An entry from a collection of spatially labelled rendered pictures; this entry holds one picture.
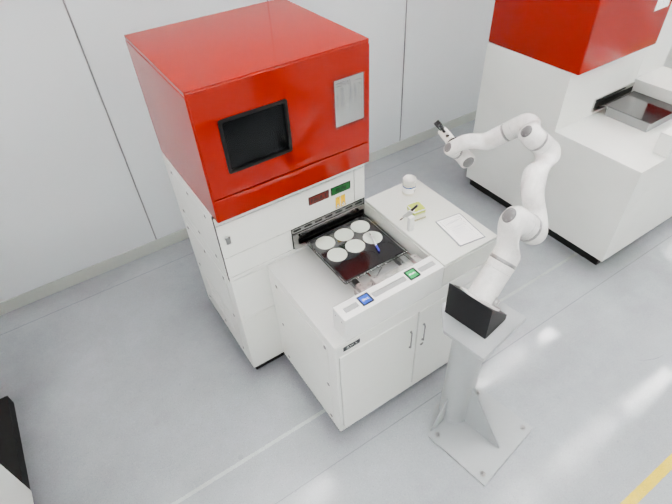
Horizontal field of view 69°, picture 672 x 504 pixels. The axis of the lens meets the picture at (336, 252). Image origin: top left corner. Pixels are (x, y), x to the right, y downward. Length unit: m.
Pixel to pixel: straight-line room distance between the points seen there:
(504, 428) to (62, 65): 3.19
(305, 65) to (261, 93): 0.21
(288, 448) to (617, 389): 1.89
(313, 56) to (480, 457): 2.10
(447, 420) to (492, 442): 0.25
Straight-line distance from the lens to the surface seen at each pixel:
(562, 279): 3.80
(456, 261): 2.36
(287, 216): 2.41
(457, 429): 2.91
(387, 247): 2.46
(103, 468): 3.10
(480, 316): 2.16
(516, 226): 2.11
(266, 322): 2.81
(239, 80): 1.95
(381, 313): 2.19
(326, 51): 2.11
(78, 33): 3.36
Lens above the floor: 2.56
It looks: 43 degrees down
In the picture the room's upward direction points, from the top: 3 degrees counter-clockwise
